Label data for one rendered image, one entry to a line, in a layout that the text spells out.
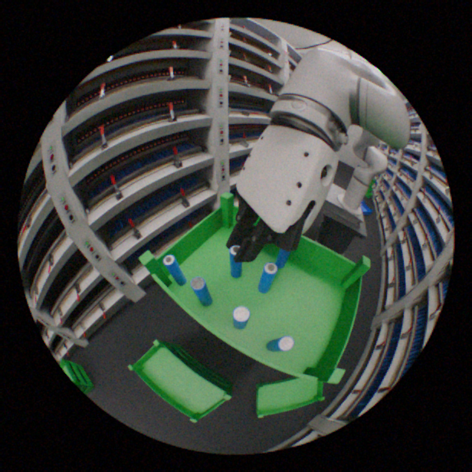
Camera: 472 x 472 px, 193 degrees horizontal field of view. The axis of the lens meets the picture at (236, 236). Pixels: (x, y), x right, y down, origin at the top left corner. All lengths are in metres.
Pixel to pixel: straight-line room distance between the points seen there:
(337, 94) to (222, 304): 0.30
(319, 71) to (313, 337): 0.33
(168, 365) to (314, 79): 0.72
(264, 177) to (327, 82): 0.13
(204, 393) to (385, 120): 0.70
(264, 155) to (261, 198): 0.05
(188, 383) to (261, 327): 0.42
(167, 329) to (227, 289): 0.58
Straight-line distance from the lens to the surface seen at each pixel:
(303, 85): 0.16
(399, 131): 0.17
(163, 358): 0.61
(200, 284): 0.18
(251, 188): 0.17
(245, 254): 0.19
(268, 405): 0.80
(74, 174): 0.54
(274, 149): 0.15
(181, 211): 0.70
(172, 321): 0.78
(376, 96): 0.17
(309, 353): 0.25
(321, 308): 0.27
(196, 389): 0.59
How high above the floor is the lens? 0.71
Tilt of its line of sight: 46 degrees down
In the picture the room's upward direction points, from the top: straight up
